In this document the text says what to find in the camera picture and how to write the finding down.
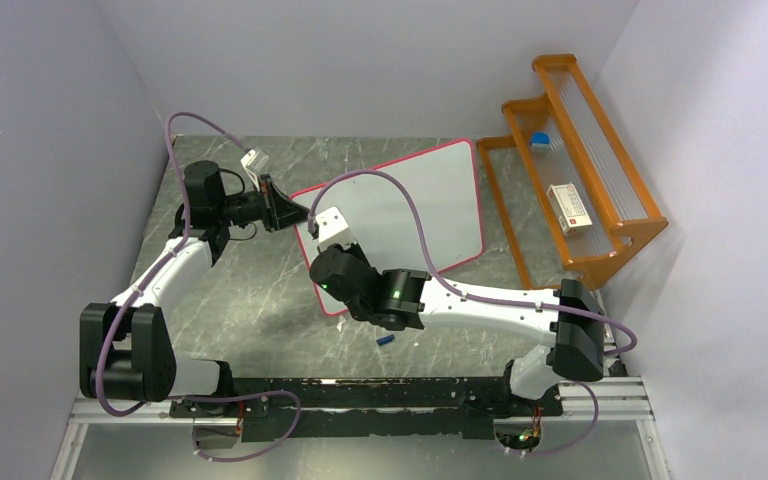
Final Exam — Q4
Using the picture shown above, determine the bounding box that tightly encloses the orange wooden tiered rack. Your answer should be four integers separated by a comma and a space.
476, 54, 668, 289

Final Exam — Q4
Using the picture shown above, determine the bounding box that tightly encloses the blue eraser on rack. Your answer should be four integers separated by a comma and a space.
529, 131, 552, 154

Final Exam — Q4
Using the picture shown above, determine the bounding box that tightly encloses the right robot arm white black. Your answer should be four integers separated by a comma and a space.
309, 245, 605, 414

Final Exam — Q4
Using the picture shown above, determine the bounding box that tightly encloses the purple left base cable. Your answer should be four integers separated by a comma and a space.
189, 397, 302, 464

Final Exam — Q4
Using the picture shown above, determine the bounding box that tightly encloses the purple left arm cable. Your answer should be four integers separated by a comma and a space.
92, 111, 302, 419

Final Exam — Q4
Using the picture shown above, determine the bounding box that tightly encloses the blue marker cap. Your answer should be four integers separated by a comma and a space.
376, 335, 395, 346

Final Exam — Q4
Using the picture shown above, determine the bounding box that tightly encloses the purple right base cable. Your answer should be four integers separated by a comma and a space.
503, 382, 602, 460

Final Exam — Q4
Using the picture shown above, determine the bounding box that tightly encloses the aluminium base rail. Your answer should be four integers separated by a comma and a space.
68, 377, 653, 428

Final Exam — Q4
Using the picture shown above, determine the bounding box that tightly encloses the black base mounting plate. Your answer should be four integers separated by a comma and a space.
169, 377, 563, 442

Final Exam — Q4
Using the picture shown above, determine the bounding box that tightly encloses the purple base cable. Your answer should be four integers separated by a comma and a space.
503, 382, 602, 460
189, 397, 302, 464

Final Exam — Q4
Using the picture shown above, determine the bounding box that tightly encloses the white red small box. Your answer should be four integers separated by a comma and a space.
546, 183, 593, 235

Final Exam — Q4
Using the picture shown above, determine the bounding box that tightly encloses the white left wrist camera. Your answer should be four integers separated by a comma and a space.
240, 148, 269, 191

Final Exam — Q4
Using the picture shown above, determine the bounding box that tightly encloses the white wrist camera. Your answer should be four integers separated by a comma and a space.
314, 206, 356, 252
240, 148, 269, 191

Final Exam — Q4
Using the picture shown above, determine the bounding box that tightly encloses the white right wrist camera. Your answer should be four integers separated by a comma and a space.
314, 206, 356, 252

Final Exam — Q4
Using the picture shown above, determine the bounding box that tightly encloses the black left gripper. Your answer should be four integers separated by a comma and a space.
217, 175, 314, 234

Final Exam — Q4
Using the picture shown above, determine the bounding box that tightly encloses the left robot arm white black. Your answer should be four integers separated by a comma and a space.
79, 161, 309, 416

